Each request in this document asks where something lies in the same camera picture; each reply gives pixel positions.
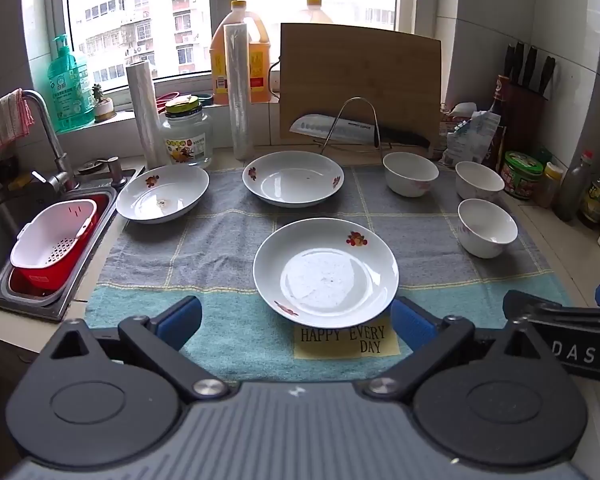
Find kitchen knife with black handle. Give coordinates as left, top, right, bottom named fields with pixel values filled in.
left=289, top=114, right=431, bottom=148

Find steel sink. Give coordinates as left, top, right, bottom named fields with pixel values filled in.
left=0, top=160, right=146, bottom=322

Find dark glass condiment bottle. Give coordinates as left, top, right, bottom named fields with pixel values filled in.
left=580, top=141, right=600, bottom=226

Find white bowl with pink print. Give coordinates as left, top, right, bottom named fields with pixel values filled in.
left=382, top=152, right=440, bottom=198
left=455, top=161, right=506, bottom=204
left=457, top=198, right=519, bottom=259

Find wooden knife block with knives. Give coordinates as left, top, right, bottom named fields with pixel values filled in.
left=502, top=41, right=557, bottom=161

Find window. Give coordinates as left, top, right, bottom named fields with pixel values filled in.
left=50, top=0, right=416, bottom=91

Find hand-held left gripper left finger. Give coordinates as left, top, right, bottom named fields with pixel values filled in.
left=40, top=296, right=229, bottom=405

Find grey seasoning bottle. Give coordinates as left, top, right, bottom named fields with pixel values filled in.
left=555, top=150, right=595, bottom=222

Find short cling film roll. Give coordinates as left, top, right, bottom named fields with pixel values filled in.
left=126, top=61, right=162, bottom=168

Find dark sauce bottle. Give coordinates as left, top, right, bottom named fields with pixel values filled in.
left=482, top=75, right=511, bottom=171

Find glass jar with green lid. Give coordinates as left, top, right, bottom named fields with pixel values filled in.
left=159, top=95, right=214, bottom=170

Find grey and blue checked towel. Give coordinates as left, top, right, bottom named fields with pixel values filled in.
left=85, top=162, right=576, bottom=383

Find steel soap dispenser pump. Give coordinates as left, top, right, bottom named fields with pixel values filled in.
left=100, top=156, right=128, bottom=188

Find green detergent bottle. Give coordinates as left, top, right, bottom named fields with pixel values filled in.
left=47, top=35, right=96, bottom=133

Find metal wire rack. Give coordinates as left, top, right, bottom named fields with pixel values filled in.
left=320, top=97, right=393, bottom=156

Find white plastic strainer basket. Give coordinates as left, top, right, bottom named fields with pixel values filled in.
left=10, top=199, right=100, bottom=292

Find orange cooking oil bottle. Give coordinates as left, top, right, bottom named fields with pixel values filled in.
left=210, top=1, right=272, bottom=106
left=300, top=0, right=335, bottom=25

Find pink and white rag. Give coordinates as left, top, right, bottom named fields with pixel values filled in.
left=0, top=88, right=35, bottom=153

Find small potted plant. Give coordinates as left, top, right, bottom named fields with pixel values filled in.
left=91, top=84, right=117, bottom=123

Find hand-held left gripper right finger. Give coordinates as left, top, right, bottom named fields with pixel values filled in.
left=364, top=296, right=556, bottom=403

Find red plastic basin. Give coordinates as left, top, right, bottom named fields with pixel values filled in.
left=8, top=192, right=112, bottom=297

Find white plate with fruit print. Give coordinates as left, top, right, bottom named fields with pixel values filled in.
left=242, top=151, right=345, bottom=208
left=116, top=164, right=210, bottom=225
left=253, top=218, right=400, bottom=328

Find small jar with yellow lid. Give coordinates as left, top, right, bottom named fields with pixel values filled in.
left=537, top=161, right=565, bottom=208

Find bamboo cutting board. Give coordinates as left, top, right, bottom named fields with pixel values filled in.
left=279, top=23, right=443, bottom=151

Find plastic food bags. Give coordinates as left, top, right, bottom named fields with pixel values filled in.
left=437, top=102, right=503, bottom=168

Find steel faucet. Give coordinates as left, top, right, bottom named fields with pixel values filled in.
left=22, top=90, right=78, bottom=193

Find tall cling film roll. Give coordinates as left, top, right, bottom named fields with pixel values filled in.
left=223, top=23, right=255, bottom=162

